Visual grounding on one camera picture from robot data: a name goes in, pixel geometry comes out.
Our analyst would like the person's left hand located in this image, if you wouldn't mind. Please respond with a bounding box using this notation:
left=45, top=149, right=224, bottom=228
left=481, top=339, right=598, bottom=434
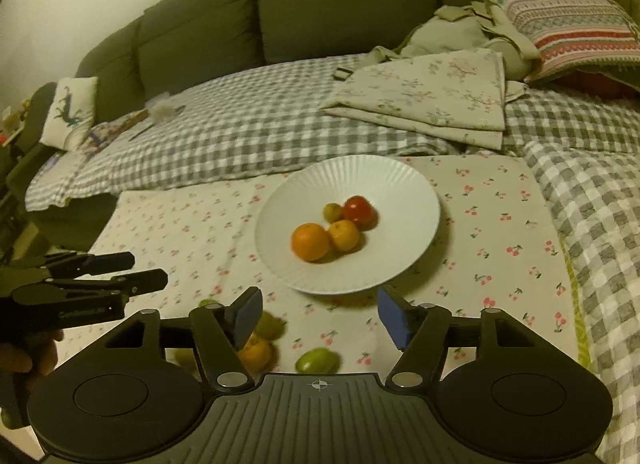
left=0, top=328, right=65, bottom=376

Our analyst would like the folded floral cloth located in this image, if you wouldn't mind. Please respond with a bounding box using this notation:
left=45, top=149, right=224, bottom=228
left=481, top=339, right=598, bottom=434
left=320, top=48, right=509, bottom=150

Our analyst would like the striped patterned pillow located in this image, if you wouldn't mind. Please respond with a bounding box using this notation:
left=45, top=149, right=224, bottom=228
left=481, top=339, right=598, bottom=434
left=475, top=0, right=640, bottom=86

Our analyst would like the dark chair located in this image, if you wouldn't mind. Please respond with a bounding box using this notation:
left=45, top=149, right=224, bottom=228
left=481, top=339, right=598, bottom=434
left=0, top=81, right=61, bottom=197

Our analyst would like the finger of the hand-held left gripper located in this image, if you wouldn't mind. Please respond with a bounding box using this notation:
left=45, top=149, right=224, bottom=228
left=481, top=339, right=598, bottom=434
left=30, top=251, right=136, bottom=278
left=11, top=268, right=170, bottom=306

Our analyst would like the printed paper booklet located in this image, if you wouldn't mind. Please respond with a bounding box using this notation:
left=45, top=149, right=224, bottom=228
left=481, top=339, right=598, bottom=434
left=84, top=110, right=152, bottom=151

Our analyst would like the white lizard print cushion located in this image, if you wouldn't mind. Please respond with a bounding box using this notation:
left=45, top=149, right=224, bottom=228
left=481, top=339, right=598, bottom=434
left=40, top=76, right=99, bottom=153

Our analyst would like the white ribbed plate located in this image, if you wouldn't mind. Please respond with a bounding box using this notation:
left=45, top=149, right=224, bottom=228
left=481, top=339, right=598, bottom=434
left=254, top=155, right=442, bottom=295

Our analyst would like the crumpled beige garment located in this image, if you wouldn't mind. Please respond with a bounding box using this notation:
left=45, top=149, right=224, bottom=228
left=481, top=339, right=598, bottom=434
left=369, top=0, right=544, bottom=83

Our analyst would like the oval green fruit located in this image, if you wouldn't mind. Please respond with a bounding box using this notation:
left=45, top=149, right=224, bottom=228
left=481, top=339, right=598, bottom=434
left=294, top=347, right=341, bottom=375

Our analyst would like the cherry print cloth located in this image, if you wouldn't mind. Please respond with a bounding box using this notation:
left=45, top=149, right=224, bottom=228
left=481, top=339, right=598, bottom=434
left=87, top=154, right=584, bottom=381

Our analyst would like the olive green sofa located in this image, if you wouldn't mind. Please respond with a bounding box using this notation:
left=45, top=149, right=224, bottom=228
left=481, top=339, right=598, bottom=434
left=74, top=0, right=617, bottom=111

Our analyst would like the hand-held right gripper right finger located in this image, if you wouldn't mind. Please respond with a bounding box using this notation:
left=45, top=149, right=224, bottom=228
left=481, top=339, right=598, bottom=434
left=377, top=286, right=539, bottom=391

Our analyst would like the white crumpled tissue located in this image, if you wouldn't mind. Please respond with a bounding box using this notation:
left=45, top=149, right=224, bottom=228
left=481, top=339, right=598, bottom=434
left=144, top=95, right=187, bottom=121

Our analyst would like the orange tangerine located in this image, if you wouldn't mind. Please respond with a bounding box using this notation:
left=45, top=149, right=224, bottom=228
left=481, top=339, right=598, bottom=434
left=237, top=333, right=276, bottom=375

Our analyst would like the large orange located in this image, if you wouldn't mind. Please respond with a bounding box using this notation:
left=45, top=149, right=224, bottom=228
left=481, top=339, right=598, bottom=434
left=291, top=222, right=332, bottom=263

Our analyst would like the red tomato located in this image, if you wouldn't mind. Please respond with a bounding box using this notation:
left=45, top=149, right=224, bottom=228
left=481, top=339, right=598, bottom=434
left=342, top=195, right=377, bottom=230

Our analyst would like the small yellow-orange tangerine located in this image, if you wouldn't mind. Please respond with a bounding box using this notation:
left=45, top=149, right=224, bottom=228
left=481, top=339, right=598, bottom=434
left=327, top=218, right=362, bottom=253

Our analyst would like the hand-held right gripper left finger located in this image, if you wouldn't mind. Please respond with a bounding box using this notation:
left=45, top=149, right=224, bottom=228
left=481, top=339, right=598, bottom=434
left=102, top=287, right=264, bottom=393

